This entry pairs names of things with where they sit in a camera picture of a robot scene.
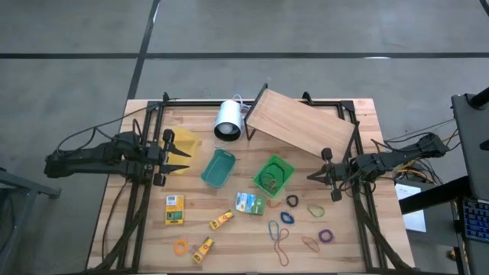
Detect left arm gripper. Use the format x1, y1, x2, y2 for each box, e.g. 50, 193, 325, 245
141, 128, 193, 187

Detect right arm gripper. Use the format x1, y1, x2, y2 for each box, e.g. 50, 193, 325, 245
307, 147, 359, 202

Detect yellow-green rubber band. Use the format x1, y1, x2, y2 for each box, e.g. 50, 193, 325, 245
307, 204, 326, 219

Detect yellow crayon box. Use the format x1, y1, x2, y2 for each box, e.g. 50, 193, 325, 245
164, 194, 186, 226

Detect purple spiral coil ring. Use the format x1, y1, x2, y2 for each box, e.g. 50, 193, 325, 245
318, 228, 335, 244

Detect small yellow crayon pack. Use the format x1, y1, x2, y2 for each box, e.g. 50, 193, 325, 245
209, 209, 235, 231
191, 236, 215, 265

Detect green and blue card box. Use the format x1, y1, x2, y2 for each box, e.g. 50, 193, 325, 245
235, 192, 267, 216

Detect orange spiral coil ring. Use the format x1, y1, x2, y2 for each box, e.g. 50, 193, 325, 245
172, 238, 190, 257

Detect long red rubber band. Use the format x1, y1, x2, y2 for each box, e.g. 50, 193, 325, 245
273, 228, 290, 267

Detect white desk lamp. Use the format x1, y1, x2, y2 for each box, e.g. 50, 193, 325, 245
213, 99, 245, 143

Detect black side desk beam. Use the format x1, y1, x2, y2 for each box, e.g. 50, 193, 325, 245
399, 175, 473, 215

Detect yellow translucent plastic bin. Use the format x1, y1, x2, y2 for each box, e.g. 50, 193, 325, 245
160, 127, 200, 175

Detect green slotted plastic basket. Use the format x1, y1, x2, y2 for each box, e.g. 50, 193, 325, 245
252, 154, 296, 198

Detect teal plastic bin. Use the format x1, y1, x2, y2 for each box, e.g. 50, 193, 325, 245
200, 148, 237, 189

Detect wooden shelf riser black legs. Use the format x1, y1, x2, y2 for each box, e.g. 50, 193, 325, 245
243, 82, 362, 166

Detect white paper sheet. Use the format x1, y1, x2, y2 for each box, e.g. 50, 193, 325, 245
394, 183, 427, 233

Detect grey side table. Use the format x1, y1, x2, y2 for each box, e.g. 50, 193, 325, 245
0, 167, 62, 275

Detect backlit computer keyboard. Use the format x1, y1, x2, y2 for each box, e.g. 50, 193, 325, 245
461, 197, 489, 244

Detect black aluminium rig frame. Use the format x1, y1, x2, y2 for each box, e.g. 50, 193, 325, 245
86, 91, 421, 274

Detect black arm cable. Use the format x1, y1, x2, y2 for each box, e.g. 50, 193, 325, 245
57, 108, 151, 154

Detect white lamp cable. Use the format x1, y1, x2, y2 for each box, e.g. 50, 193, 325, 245
232, 93, 252, 115

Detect yellow cable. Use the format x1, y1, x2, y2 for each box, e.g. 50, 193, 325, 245
395, 158, 427, 183

